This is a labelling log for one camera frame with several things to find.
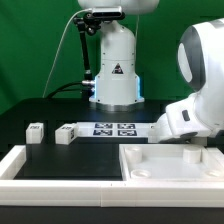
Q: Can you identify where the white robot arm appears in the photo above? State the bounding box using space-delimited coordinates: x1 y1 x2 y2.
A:
78 0 224 142

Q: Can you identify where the AprilTag base sheet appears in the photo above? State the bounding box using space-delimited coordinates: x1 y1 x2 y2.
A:
77 122 149 138

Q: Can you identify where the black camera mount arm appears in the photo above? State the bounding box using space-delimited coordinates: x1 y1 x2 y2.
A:
73 16 95 86

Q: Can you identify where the grey rear camera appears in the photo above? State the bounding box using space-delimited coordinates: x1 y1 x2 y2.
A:
91 6 123 20

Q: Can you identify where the black cable bundle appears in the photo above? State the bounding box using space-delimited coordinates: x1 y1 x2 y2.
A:
46 82 88 99

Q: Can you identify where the white cable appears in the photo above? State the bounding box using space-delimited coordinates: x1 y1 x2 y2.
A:
42 8 90 98

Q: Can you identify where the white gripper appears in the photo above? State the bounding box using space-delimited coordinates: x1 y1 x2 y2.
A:
155 113 208 143

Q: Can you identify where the white U-shaped fence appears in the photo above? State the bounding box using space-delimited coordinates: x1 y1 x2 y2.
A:
0 145 224 207

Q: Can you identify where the white square tabletop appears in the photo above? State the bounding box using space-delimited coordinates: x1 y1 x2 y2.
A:
119 144 224 182

